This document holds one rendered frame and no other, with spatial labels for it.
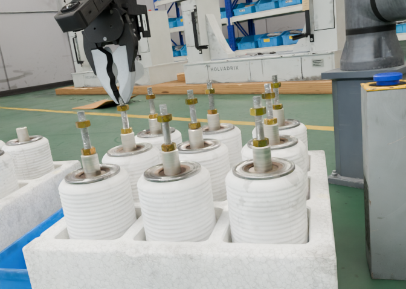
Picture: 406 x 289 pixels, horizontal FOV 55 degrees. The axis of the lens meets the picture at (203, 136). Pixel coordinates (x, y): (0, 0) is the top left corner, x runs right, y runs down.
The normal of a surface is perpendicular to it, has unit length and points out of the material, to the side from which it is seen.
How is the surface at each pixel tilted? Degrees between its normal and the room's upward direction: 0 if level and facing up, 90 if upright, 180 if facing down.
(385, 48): 90
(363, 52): 72
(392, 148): 90
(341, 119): 90
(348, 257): 0
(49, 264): 90
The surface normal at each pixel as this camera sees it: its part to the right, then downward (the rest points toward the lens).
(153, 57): 0.71, 0.07
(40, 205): 0.96, -0.06
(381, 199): -0.26, 0.26
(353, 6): -0.90, 0.23
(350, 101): -0.69, 0.25
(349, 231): -0.12, -0.97
